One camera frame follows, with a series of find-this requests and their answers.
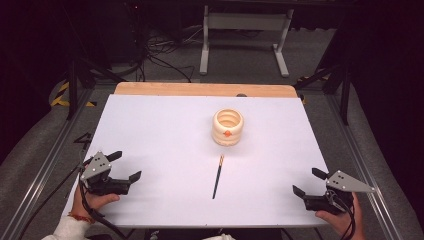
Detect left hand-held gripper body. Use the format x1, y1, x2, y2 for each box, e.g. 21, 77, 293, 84
79, 151, 133, 196

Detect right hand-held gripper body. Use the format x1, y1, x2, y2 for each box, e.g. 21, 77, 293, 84
303, 169, 376, 215

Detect striped black yellow pencil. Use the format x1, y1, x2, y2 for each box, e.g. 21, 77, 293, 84
211, 154, 225, 200

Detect cream ribbed pen holder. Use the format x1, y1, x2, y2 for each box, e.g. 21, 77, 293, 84
211, 107, 245, 147

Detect person's left hand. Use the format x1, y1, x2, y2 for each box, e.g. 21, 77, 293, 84
71, 184, 121, 221

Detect person's right hand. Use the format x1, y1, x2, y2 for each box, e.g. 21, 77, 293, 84
314, 194, 367, 240

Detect white table cover sheet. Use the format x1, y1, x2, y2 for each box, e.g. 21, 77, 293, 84
62, 93, 331, 230

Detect yellow black hazard tape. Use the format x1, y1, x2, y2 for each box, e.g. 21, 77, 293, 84
49, 81, 98, 109

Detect black tripod stand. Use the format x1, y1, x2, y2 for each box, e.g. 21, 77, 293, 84
65, 58, 128, 122
293, 61, 352, 127

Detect white metal stand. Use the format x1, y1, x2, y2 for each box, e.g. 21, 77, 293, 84
198, 4, 295, 79

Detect aluminium rail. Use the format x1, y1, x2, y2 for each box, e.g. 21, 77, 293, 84
0, 87, 95, 240
324, 93, 403, 240

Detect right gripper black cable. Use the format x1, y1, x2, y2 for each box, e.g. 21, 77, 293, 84
327, 189, 357, 240

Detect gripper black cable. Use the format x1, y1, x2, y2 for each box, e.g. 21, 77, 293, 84
77, 163, 129, 240
327, 189, 357, 240

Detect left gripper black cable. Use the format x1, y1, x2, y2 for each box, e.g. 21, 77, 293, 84
77, 163, 129, 240

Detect orange bracelet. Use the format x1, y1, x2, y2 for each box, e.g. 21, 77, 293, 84
67, 212, 97, 225

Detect black floor cables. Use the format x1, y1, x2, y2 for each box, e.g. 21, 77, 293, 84
132, 23, 201, 84

